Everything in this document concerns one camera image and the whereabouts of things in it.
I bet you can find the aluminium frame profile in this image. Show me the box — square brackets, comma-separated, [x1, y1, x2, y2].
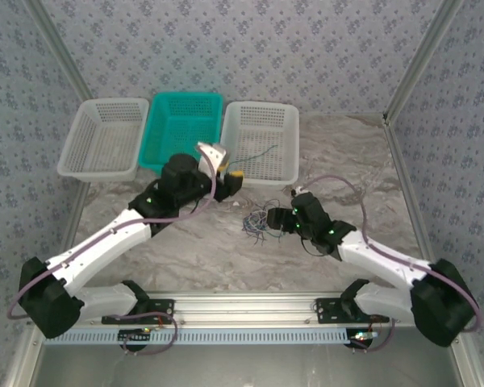
[382, 0, 467, 120]
[382, 114, 484, 387]
[25, 0, 93, 104]
[2, 100, 94, 387]

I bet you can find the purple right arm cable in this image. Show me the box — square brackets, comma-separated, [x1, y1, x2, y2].
[298, 175, 484, 334]

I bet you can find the grey metal sheet panel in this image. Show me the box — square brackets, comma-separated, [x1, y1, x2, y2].
[31, 342, 465, 387]

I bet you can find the teal perforated plastic basket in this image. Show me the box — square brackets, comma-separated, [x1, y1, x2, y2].
[138, 92, 224, 177]

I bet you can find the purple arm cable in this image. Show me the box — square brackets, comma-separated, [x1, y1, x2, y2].
[298, 175, 484, 334]
[6, 159, 227, 322]

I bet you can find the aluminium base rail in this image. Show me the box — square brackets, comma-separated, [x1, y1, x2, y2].
[80, 292, 416, 326]

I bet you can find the white slotted cable duct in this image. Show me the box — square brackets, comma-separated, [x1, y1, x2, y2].
[44, 327, 372, 346]

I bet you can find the white perforated plastic basket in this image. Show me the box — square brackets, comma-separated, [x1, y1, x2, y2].
[56, 98, 150, 183]
[219, 100, 300, 189]

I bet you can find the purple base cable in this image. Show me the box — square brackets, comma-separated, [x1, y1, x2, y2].
[348, 318, 396, 354]
[120, 310, 179, 356]

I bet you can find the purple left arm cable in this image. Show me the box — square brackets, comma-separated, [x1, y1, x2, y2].
[6, 159, 227, 322]

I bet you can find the small black circuit board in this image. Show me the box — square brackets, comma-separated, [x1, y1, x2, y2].
[348, 328, 381, 347]
[118, 328, 152, 344]

